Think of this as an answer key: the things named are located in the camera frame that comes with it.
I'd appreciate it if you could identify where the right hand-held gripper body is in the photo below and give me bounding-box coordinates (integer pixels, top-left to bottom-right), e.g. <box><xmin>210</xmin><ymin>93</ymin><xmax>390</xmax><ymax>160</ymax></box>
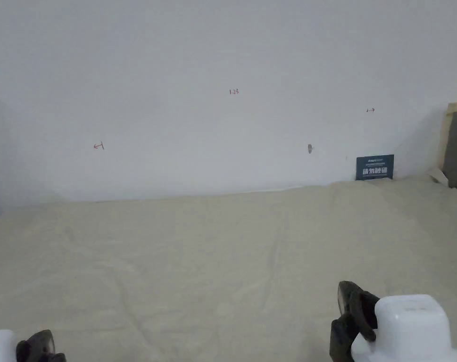
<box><xmin>350</xmin><ymin>294</ymin><xmax>454</xmax><ymax>362</ymax></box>

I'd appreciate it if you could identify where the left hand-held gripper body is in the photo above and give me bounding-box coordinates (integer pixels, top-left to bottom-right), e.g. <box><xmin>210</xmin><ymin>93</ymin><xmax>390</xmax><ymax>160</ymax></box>
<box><xmin>0</xmin><ymin>329</ymin><xmax>18</xmax><ymax>362</ymax></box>

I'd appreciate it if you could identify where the dark blue sign card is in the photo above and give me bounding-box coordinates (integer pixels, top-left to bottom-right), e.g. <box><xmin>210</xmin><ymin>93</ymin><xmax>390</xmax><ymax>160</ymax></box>
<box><xmin>356</xmin><ymin>154</ymin><xmax>395</xmax><ymax>181</ymax></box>

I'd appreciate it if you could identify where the bed with beige sheet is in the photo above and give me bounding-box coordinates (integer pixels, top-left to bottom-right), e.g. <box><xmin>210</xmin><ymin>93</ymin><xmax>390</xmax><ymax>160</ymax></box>
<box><xmin>0</xmin><ymin>176</ymin><xmax>457</xmax><ymax>362</ymax></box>

